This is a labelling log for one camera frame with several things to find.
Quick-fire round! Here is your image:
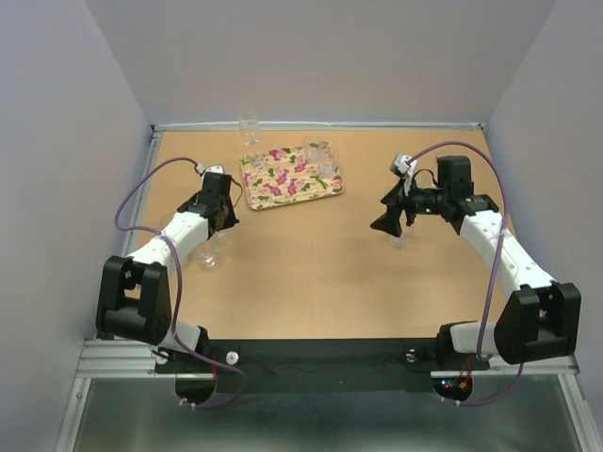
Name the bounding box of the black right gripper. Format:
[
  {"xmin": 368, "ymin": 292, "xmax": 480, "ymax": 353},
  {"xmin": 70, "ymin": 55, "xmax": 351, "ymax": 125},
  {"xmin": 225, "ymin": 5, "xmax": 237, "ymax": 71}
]
[{"xmin": 369, "ymin": 175, "xmax": 448, "ymax": 236}]

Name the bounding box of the small clear glass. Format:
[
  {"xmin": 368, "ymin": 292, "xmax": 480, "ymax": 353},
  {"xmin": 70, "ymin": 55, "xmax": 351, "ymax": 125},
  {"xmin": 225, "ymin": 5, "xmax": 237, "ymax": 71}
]
[{"xmin": 252, "ymin": 155, "xmax": 266, "ymax": 171}]

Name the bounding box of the tall clear glass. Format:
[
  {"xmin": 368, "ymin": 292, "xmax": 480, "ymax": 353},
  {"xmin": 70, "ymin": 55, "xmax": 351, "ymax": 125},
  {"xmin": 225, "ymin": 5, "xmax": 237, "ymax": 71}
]
[{"xmin": 237, "ymin": 102, "xmax": 262, "ymax": 146}]

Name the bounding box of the clear faceted glass tumbler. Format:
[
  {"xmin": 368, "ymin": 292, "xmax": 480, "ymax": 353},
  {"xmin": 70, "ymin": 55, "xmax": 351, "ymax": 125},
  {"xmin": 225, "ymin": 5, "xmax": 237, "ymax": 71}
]
[{"xmin": 302, "ymin": 136, "xmax": 330, "ymax": 163}]

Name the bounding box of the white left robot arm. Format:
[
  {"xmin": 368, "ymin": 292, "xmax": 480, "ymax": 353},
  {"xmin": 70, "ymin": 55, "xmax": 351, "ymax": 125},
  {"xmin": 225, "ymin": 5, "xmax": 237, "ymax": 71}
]
[{"xmin": 96, "ymin": 166, "xmax": 238, "ymax": 371}]

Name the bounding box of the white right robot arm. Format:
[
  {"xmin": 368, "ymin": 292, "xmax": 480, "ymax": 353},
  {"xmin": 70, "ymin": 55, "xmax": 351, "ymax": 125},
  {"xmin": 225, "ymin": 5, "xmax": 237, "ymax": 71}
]
[{"xmin": 370, "ymin": 154, "xmax": 581, "ymax": 367}]

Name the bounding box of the floral patterned tray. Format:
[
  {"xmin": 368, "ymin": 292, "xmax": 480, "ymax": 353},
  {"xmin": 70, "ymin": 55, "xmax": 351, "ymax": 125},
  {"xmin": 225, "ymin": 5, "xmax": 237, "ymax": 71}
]
[{"xmin": 239, "ymin": 145, "xmax": 344, "ymax": 211}]

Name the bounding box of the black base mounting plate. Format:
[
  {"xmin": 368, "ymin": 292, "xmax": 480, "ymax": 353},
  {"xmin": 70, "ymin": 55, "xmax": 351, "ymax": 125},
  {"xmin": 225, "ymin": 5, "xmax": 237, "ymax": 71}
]
[{"xmin": 155, "ymin": 338, "xmax": 489, "ymax": 395}]

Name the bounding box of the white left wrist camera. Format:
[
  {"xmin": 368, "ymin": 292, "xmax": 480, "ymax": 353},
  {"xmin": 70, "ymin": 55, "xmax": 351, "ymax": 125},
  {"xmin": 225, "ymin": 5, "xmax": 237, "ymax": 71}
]
[{"xmin": 196, "ymin": 164, "xmax": 224, "ymax": 175}]

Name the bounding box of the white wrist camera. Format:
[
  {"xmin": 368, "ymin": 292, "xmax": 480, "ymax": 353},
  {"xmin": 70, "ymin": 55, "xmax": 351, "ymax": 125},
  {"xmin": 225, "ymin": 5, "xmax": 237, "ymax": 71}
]
[
  {"xmin": 389, "ymin": 153, "xmax": 416, "ymax": 195},
  {"xmin": 196, "ymin": 164, "xmax": 224, "ymax": 175}
]

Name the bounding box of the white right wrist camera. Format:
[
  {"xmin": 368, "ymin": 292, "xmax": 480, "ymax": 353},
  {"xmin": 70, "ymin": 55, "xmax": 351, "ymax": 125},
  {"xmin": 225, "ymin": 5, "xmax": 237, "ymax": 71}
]
[{"xmin": 389, "ymin": 153, "xmax": 416, "ymax": 195}]

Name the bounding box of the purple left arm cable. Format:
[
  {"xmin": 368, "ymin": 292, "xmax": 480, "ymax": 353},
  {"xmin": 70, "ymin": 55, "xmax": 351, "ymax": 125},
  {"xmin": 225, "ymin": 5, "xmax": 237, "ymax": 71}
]
[{"xmin": 114, "ymin": 156, "xmax": 249, "ymax": 410}]

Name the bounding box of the aluminium front frame rail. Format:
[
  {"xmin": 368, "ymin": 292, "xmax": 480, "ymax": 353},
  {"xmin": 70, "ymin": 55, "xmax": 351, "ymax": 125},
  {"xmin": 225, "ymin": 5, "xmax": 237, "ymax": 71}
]
[{"xmin": 75, "ymin": 340, "xmax": 579, "ymax": 379}]

